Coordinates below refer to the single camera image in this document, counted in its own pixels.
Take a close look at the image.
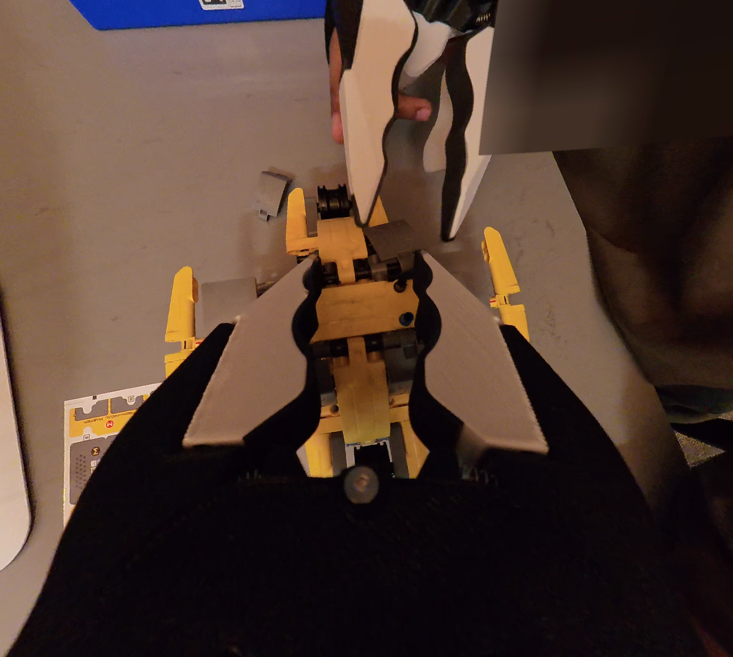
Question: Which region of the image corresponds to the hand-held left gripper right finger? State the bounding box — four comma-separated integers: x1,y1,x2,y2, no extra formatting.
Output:
408,250,551,473

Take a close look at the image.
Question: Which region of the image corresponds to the yellow grey sticker sheet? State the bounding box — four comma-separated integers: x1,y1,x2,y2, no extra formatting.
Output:
63,382,164,526

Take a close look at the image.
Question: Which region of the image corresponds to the white book stand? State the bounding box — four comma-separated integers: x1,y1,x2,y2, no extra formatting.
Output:
0,319,32,572

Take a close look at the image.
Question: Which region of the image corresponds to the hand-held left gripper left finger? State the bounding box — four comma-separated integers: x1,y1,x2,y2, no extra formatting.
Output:
182,255,321,448

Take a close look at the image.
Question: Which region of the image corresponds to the person's brown clothing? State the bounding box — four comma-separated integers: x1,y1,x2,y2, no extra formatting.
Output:
552,152,733,424

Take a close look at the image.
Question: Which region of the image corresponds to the small grey curved panel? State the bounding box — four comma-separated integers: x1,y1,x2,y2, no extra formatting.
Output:
251,171,295,222
363,220,423,264

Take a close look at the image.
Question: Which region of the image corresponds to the yellow black toy tracked vehicle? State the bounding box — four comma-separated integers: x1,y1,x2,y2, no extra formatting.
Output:
165,184,530,479

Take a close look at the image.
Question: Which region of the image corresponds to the person's right hand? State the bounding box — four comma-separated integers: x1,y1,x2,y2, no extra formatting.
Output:
326,27,434,147

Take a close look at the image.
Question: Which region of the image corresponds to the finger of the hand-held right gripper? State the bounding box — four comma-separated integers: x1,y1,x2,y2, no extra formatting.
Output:
440,29,493,243
338,0,418,228

